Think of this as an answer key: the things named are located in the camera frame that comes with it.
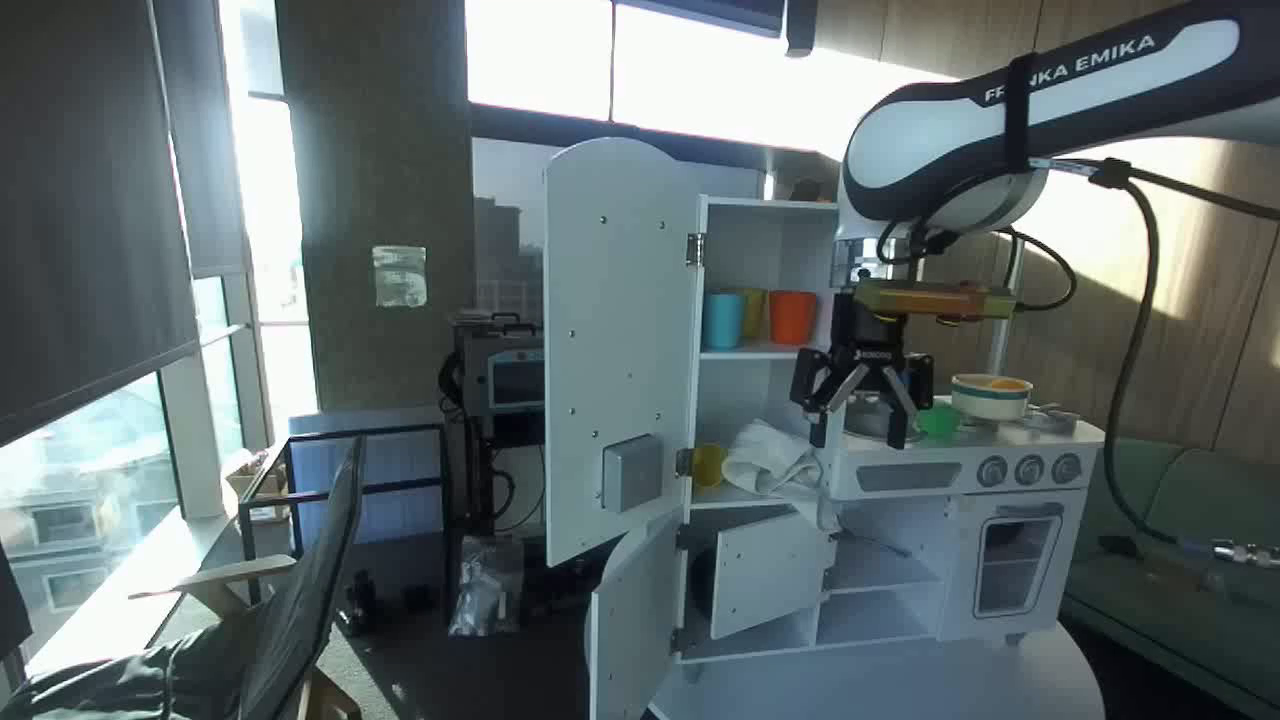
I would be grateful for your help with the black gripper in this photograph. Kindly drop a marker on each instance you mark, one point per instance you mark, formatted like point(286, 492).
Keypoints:
point(861, 362)

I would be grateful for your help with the small white cabinet door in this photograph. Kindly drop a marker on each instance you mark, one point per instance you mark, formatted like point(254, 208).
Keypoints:
point(766, 572)

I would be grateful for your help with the tall white fridge door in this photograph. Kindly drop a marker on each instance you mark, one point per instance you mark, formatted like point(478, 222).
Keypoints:
point(612, 333)

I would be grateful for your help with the short white fridge door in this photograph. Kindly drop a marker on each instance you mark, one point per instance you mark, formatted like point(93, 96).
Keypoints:
point(637, 624)

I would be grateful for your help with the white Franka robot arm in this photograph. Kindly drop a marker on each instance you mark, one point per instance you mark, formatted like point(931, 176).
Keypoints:
point(1066, 83)

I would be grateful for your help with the white toy kitchen cabinet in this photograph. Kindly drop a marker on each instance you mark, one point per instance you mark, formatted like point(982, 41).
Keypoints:
point(907, 535)

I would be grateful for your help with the green toy cup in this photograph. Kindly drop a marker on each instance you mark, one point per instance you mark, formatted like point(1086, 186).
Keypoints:
point(943, 425)

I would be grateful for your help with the white crumpled cloth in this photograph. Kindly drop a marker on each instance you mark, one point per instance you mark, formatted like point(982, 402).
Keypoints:
point(766, 461)

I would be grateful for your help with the orange plastic cup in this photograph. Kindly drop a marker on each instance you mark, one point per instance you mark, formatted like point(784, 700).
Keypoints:
point(795, 320)

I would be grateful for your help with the cream bowl with green stripe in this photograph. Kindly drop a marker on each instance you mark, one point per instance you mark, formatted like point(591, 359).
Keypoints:
point(993, 397)

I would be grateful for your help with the grey stove knob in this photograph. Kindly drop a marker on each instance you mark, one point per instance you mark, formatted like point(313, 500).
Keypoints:
point(1029, 469)
point(1066, 465)
point(993, 469)

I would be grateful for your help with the yellow-green plastic cup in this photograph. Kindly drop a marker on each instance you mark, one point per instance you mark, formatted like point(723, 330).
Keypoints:
point(756, 317)

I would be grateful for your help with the yellow plastic cup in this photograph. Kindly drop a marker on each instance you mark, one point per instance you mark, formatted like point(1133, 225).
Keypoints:
point(704, 465)

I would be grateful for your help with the blue plastic cup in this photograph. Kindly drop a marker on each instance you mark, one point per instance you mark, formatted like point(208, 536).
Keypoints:
point(727, 320)

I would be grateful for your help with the black equipment rack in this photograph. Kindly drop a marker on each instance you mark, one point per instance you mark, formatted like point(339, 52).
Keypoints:
point(502, 402)

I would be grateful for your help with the green sofa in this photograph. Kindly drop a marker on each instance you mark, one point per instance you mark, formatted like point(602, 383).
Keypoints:
point(1186, 600)

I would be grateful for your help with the clear plastic bag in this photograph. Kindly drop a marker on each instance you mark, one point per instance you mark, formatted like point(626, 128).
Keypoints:
point(483, 584)

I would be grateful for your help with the paper sheet on column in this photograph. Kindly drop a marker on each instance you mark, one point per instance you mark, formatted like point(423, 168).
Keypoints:
point(403, 278)

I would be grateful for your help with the dark window blind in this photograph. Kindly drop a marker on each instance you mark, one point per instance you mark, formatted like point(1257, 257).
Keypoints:
point(93, 203)

